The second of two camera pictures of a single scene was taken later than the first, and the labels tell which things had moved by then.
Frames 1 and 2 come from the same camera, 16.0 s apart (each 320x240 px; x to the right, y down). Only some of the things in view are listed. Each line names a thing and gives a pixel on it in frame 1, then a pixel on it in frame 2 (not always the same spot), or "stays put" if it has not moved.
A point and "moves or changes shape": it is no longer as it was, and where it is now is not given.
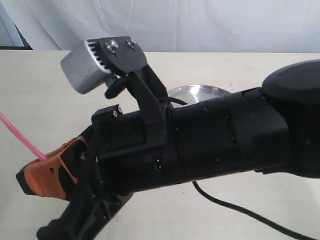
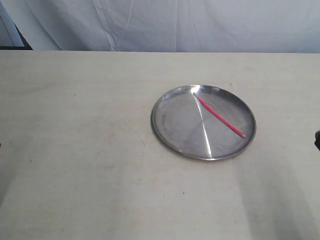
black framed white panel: x=11 y=38 stays put
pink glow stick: x=23 y=137 moves or changes shape
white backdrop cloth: x=172 y=26 stays put
